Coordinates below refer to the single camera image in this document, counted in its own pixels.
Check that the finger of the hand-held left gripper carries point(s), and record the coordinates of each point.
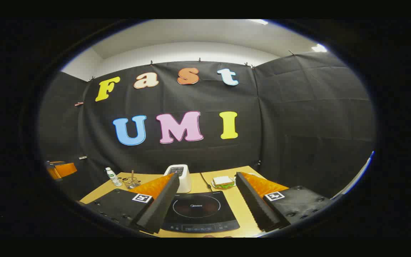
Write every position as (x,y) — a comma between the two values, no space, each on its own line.
(66,170)
(52,173)

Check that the white toaster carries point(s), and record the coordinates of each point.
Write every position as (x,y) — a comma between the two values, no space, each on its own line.
(184,180)

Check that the white green label bottle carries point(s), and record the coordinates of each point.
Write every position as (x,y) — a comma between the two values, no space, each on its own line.
(113,177)

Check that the black induction cooktop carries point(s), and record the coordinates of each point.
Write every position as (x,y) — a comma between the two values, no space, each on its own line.
(198,214)

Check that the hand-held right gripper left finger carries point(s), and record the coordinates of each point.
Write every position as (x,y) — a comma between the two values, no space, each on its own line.
(159,207)

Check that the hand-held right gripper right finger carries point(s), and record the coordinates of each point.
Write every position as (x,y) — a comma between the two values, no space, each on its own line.
(255,205)

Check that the sandwich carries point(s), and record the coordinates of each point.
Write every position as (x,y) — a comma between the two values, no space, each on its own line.
(223,181)

